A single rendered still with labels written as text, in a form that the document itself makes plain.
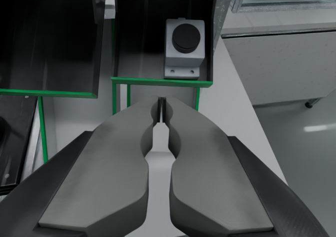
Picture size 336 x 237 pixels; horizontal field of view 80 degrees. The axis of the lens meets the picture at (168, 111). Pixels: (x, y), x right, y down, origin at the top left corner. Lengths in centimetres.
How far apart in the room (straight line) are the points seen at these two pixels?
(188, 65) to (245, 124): 46
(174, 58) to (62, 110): 28
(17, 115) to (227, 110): 58
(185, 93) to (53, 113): 26
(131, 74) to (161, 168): 34
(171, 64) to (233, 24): 80
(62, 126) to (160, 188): 28
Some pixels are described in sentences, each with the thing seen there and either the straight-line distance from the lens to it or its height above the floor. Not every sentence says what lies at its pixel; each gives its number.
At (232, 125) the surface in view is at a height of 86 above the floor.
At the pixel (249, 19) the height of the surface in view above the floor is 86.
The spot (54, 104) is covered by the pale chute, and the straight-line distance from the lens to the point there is 44.
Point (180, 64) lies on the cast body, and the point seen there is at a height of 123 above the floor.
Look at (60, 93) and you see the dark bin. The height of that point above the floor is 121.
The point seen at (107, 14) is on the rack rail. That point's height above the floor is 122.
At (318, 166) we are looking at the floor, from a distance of 188.
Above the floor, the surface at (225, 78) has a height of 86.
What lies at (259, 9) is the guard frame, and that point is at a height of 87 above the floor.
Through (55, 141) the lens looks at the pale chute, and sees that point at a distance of 46.
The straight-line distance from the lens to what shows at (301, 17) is 124.
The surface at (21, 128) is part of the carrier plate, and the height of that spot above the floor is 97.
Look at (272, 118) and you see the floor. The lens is 189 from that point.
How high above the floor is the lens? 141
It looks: 58 degrees down
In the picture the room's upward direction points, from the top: 6 degrees clockwise
